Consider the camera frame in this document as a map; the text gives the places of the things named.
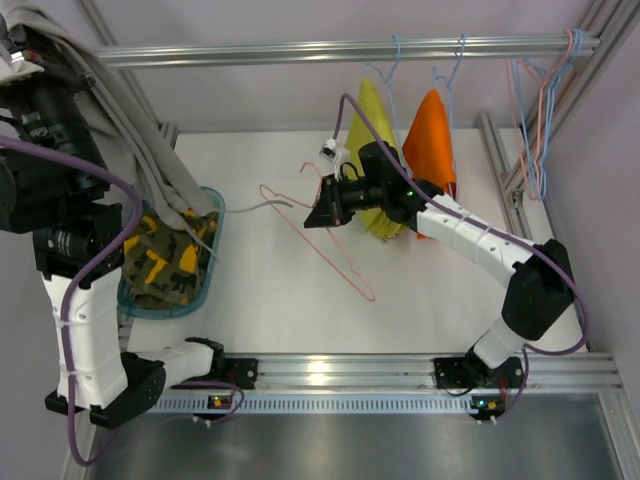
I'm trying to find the pink wire hanger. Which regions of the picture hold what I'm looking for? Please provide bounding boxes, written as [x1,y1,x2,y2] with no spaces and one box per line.
[258,161,377,303]
[504,28,576,199]

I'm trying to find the camouflage trousers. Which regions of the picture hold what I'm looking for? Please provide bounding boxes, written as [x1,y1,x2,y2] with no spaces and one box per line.
[122,208,218,311]

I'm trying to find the grey trousers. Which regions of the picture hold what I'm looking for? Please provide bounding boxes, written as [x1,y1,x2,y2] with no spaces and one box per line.
[1,1,225,230]

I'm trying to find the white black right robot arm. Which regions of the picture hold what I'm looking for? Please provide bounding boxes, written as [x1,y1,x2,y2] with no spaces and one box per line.
[304,141,574,387]

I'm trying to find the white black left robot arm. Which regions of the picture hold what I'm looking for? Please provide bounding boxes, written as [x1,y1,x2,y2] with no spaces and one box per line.
[1,29,224,429]

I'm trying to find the yellow-green trousers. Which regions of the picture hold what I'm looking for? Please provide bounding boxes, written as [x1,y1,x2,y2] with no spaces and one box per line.
[345,77,404,241]

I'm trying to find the orange trousers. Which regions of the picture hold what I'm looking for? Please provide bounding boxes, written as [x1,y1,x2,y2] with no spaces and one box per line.
[402,89,459,241]

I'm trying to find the blue hanger under orange trousers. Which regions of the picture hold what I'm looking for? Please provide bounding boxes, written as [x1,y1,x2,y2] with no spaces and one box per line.
[431,33,467,200]

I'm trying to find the blue hanger under yellow trousers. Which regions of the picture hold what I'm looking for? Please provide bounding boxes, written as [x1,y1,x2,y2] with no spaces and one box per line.
[365,34,402,148]

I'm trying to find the teal plastic bin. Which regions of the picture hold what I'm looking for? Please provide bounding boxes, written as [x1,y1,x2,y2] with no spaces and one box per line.
[117,186,225,320]

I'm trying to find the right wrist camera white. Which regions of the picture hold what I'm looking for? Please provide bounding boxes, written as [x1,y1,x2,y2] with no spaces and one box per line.
[319,138,350,178]

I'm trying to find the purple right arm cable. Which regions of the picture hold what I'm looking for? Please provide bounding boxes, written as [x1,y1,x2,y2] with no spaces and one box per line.
[332,93,594,426]

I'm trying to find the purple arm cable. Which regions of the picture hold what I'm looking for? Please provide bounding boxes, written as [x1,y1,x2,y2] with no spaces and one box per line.
[332,93,594,426]
[0,134,144,466]

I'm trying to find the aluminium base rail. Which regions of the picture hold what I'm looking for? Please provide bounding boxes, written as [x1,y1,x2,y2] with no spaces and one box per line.
[226,353,623,393]

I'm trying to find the empty blue wire hanger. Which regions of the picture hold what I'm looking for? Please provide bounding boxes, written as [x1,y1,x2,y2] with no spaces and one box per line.
[506,59,544,201]

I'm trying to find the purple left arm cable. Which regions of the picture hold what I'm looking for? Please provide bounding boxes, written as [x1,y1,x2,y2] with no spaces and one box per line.
[0,134,144,466]

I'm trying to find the slotted cable duct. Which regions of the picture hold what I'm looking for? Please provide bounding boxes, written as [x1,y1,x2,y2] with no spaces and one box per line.
[151,392,504,415]

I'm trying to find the aluminium hanging rail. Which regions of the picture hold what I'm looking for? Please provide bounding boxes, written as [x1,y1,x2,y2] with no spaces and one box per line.
[98,33,570,70]

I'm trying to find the right aluminium frame post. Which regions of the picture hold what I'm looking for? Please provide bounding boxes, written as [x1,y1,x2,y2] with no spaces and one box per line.
[477,0,640,301]

